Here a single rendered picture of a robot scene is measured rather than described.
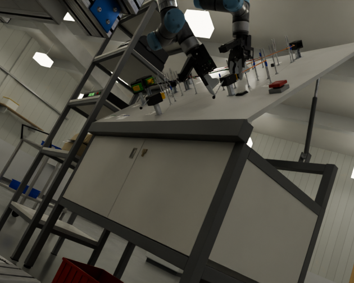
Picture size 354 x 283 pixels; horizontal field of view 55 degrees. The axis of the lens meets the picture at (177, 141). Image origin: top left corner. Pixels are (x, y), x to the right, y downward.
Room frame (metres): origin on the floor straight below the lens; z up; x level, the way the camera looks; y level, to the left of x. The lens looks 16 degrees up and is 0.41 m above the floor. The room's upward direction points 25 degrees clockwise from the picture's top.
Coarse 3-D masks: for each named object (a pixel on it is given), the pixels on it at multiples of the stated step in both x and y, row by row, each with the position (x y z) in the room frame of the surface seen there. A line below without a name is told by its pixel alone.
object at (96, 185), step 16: (96, 144) 1.91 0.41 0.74; (112, 144) 1.75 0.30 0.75; (128, 144) 1.62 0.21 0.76; (96, 160) 1.82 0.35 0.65; (112, 160) 1.68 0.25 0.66; (128, 160) 1.56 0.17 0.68; (80, 176) 1.89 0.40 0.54; (96, 176) 1.75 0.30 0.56; (112, 176) 1.62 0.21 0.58; (80, 192) 1.82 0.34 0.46; (96, 192) 1.68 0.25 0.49; (112, 192) 1.56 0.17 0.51; (96, 208) 1.62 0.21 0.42
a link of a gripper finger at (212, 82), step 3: (207, 75) 1.28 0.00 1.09; (207, 78) 1.28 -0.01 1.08; (210, 78) 1.28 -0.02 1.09; (213, 78) 1.28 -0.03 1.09; (216, 78) 1.27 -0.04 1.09; (207, 81) 1.29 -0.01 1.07; (210, 81) 1.29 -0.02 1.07; (213, 81) 1.28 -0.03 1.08; (216, 81) 1.28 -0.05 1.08; (210, 84) 1.29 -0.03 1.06; (213, 84) 1.29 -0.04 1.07; (207, 87) 1.29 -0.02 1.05; (210, 87) 1.29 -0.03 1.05; (213, 87) 1.29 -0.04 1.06; (210, 90) 1.30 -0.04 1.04; (213, 93) 1.31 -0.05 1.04
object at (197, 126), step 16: (96, 128) 1.89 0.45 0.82; (112, 128) 1.73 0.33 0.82; (128, 128) 1.60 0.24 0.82; (144, 128) 1.48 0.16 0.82; (160, 128) 1.38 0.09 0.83; (176, 128) 1.28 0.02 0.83; (192, 128) 1.21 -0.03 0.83; (208, 128) 1.13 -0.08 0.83; (224, 128) 1.07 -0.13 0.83; (240, 128) 1.01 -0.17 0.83
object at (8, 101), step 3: (3, 99) 11.74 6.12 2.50; (6, 99) 11.68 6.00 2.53; (9, 99) 11.63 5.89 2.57; (0, 102) 11.78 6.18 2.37; (3, 102) 11.70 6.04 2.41; (6, 102) 11.63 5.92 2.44; (9, 102) 11.68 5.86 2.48; (12, 102) 11.77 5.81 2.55; (15, 102) 11.84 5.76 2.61; (6, 105) 11.65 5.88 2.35; (9, 105) 11.73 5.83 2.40; (12, 105) 11.82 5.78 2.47; (15, 105) 11.90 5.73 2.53; (18, 105) 11.99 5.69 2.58; (12, 108) 11.88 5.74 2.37; (15, 108) 11.96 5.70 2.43
